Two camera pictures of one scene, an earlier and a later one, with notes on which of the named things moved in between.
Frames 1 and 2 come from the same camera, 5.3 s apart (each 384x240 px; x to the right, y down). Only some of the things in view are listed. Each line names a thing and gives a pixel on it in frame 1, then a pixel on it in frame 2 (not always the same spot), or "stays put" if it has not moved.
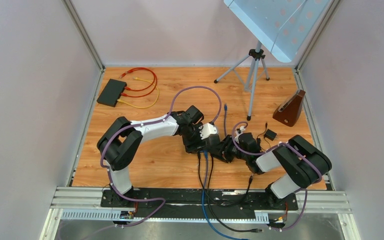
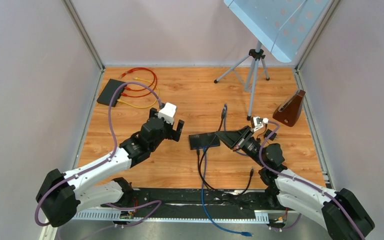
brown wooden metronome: (289, 111) stays put
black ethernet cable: (255, 230) -> (223, 115)
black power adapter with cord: (269, 134) stays put
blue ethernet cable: (225, 109) stays put
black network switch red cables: (111, 92) stays put
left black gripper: (198, 140) -> (173, 134)
